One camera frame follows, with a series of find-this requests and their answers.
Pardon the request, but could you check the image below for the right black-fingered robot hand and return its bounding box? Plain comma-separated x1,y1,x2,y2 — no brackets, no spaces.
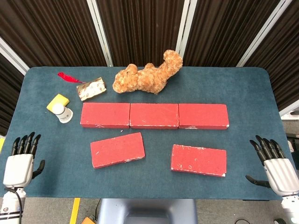
245,134,299,196

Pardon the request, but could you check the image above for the left black-fingered robot hand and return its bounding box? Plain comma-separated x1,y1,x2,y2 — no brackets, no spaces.
2,132,46,189

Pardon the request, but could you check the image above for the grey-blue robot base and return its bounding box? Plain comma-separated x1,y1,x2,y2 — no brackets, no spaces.
97,198,198,224

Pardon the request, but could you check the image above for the white plastic bottle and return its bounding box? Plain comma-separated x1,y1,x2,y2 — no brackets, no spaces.
51,103,74,124

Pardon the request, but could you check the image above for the dark brown ribbed panel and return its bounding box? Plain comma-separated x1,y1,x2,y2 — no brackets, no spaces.
0,0,108,68
245,7,299,112
0,53,24,136
97,0,185,67
183,0,280,67

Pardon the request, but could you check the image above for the yellow sponge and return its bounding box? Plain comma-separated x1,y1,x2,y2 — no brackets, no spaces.
46,93,71,112

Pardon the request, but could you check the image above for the red tassel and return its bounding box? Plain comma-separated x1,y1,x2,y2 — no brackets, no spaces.
57,71,85,84

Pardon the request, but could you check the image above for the gold patterned gift box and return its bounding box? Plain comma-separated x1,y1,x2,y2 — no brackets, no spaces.
76,77,107,101

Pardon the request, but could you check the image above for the blue felt table cover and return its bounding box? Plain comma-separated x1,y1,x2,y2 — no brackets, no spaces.
0,66,288,201

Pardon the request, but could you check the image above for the brown teddy bear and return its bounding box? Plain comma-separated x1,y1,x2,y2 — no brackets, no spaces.
112,49,184,95

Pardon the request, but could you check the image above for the white partition post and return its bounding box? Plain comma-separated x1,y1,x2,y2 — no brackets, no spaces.
235,0,292,67
175,0,198,59
279,105,299,117
0,37,30,75
86,0,114,67

